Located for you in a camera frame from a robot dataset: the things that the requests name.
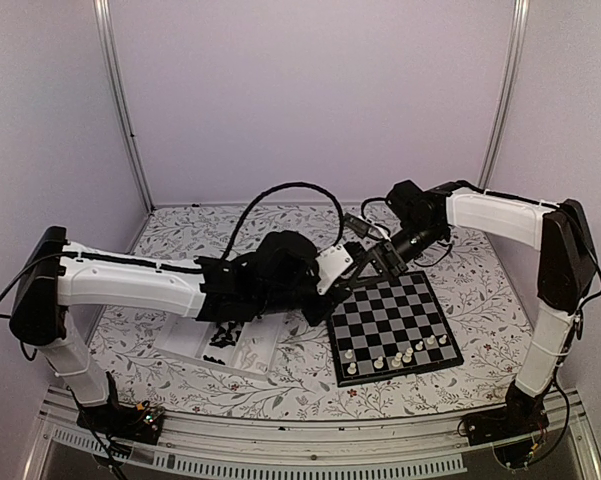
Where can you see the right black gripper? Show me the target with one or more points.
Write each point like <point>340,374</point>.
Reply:
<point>377,256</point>

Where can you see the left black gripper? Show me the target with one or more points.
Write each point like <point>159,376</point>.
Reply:
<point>316,315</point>

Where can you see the white bishop piece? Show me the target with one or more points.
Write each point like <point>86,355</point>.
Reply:
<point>396,362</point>

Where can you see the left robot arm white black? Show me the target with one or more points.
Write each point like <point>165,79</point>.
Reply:
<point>60,274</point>

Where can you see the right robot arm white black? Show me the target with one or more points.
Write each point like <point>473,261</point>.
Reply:
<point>566,262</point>

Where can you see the pile of black chess pieces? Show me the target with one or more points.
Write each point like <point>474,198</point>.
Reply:
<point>222,342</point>

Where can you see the pile of white chess pieces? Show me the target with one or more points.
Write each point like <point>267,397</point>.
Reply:
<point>253,356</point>

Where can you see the black grey chessboard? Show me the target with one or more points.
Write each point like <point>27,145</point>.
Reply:
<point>385,319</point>

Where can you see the clear plastic piece tray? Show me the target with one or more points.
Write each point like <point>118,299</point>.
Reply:
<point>182,339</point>

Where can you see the floral patterned table mat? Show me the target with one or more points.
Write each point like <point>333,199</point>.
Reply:
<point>482,310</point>

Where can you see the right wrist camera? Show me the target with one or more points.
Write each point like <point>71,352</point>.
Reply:
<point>364,228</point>

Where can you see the front aluminium rail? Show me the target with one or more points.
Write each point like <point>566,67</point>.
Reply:
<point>427,446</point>

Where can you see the right aluminium frame post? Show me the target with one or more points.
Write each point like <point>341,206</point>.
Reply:
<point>512,61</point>

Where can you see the aluminium frame post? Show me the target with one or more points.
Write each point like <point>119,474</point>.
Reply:
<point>512,61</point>
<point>106,36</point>

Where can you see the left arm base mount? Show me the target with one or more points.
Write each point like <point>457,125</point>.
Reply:
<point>142,423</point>

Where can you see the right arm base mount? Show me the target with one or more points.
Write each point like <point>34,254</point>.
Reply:
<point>519,428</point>

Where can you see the left aluminium frame post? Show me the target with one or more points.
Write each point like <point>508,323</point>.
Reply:
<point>106,36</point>

